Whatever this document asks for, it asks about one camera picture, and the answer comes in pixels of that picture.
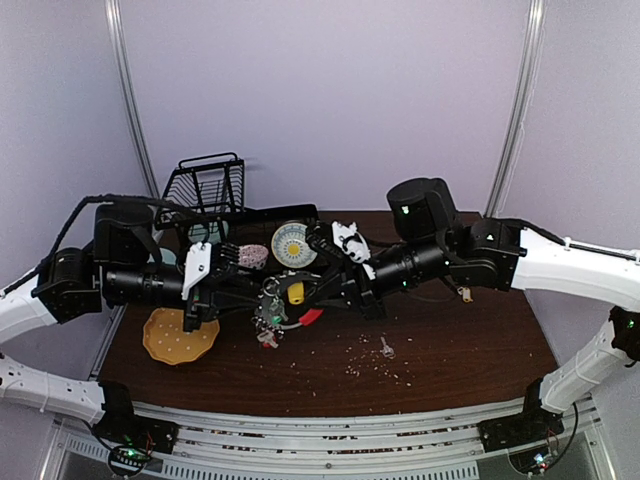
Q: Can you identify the red handled keyring with keys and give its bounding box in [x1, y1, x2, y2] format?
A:
[252, 270, 321, 348]

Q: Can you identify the aluminium frame post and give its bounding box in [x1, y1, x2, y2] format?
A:
[104, 0, 160, 198]
[484, 0, 546, 217]

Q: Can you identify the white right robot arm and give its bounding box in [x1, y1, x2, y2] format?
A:
[282, 178, 639, 442]

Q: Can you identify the light blue plate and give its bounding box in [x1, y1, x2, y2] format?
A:
[160, 247, 177, 265]

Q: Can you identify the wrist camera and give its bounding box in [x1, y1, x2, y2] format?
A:
[305, 220, 376, 280]
[181, 241, 239, 300]

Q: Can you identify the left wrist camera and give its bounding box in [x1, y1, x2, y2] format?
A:
[181, 241, 239, 300]

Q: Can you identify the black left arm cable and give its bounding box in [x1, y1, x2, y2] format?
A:
[0, 193, 201, 301]

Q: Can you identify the black wire dish rack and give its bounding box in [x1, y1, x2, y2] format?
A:
[155, 152, 319, 271]

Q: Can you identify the yellow dotted plate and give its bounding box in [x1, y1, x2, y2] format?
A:
[142, 308, 220, 366]

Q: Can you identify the left aluminium frame post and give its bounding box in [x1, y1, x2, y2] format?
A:
[104, 0, 160, 198]

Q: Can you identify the right aluminium frame post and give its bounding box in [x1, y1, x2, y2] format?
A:
[484, 0, 546, 217]

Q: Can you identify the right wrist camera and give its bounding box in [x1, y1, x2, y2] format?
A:
[305, 220, 376, 280]

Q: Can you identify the loose silver key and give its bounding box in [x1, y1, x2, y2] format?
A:
[380, 337, 396, 359]

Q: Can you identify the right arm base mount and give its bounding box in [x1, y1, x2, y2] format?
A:
[477, 378, 579, 478]

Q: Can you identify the pink patterned bowl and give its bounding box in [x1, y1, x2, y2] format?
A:
[239, 244, 270, 270]

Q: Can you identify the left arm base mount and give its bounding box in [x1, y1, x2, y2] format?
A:
[89, 381, 179, 478]

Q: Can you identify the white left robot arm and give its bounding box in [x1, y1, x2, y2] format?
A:
[1, 194, 257, 444]

